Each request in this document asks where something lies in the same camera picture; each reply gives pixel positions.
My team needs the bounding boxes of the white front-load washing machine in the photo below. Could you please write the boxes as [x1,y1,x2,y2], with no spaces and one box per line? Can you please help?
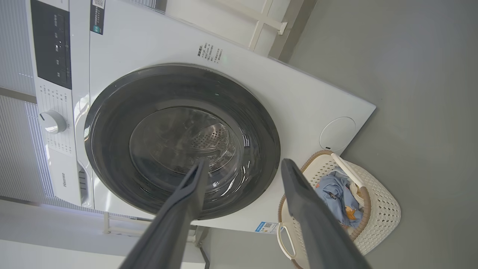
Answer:
[25,0,377,234]

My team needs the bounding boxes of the washing machine glass door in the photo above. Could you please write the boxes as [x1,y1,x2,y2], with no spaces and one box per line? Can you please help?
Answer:
[84,64,281,221]

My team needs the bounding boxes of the blue bear-print garment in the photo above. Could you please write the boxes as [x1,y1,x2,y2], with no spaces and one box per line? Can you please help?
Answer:
[315,170,355,210]

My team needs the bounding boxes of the black washer display panel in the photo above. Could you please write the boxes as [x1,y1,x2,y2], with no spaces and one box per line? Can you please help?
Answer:
[30,0,72,90]

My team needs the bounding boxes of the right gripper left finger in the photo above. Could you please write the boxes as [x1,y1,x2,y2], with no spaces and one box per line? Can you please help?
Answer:
[119,158,210,269]

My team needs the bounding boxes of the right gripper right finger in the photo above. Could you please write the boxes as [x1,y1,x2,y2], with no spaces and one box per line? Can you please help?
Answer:
[280,158,373,269]

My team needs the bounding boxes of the round white filter cover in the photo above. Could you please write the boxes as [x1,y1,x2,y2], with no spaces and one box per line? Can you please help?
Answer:
[319,117,356,152]

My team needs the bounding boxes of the white metal frame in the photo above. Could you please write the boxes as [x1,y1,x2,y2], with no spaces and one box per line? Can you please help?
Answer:
[209,0,288,51]

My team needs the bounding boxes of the blue energy label sticker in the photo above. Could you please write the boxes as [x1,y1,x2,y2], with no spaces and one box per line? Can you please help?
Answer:
[255,221,279,234]

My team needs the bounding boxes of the cream perforated laundry basket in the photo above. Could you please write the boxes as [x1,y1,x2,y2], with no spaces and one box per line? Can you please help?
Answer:
[277,150,402,269]

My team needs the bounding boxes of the silver washer control knob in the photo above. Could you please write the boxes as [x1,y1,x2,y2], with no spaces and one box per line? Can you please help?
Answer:
[39,110,68,135]

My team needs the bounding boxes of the blue patterned clothes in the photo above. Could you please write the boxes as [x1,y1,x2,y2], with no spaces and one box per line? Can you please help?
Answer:
[336,183,364,229]

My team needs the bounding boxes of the dark QR code sticker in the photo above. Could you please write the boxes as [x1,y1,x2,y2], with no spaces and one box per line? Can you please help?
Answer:
[90,0,106,35]

